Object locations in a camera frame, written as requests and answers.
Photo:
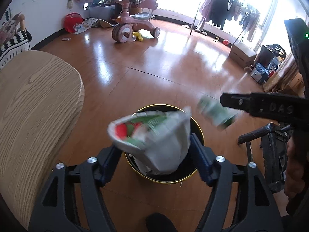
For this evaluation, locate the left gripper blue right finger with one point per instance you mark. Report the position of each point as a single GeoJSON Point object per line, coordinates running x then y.
{"type": "Point", "coordinates": [204, 160]}

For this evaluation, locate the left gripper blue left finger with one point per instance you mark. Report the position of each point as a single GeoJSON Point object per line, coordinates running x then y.
{"type": "Point", "coordinates": [108, 159]}

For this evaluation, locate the white snack bag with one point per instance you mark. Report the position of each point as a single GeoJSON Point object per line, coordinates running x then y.
{"type": "Point", "coordinates": [159, 141]}

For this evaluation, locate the small green milk carton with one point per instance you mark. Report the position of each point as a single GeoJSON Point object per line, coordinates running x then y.
{"type": "Point", "coordinates": [212, 110]}

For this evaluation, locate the dark wooden chair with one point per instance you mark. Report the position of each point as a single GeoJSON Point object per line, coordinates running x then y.
{"type": "Point", "coordinates": [273, 145]}

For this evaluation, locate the blue white patterned box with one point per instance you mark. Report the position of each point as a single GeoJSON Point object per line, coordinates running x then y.
{"type": "Point", "coordinates": [260, 74]}

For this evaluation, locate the cardboard box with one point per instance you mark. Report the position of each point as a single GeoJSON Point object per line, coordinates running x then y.
{"type": "Point", "coordinates": [242, 55]}

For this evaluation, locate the round wooden table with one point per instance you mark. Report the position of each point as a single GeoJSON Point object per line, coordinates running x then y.
{"type": "Point", "coordinates": [41, 99]}

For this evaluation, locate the red ball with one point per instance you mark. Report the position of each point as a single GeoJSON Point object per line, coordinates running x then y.
{"type": "Point", "coordinates": [225, 42]}

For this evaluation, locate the yellow toy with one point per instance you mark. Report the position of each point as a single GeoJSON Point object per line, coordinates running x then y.
{"type": "Point", "coordinates": [136, 36]}

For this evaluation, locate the pink children tricycle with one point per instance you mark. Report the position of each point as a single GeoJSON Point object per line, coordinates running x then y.
{"type": "Point", "coordinates": [128, 24]}

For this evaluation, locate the hanging clothes rack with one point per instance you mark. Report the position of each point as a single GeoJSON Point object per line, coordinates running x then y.
{"type": "Point", "coordinates": [218, 12]}

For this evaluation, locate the papers on floor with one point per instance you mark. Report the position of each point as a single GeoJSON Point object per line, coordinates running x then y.
{"type": "Point", "coordinates": [91, 23]}

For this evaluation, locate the red plastic bag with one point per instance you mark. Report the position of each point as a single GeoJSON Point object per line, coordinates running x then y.
{"type": "Point", "coordinates": [71, 21]}

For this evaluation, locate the black white striped sofa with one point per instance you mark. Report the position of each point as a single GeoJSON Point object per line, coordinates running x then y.
{"type": "Point", "coordinates": [15, 38]}

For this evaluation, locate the pink plush toy on sofa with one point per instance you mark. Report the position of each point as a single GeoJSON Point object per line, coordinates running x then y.
{"type": "Point", "coordinates": [9, 29]}

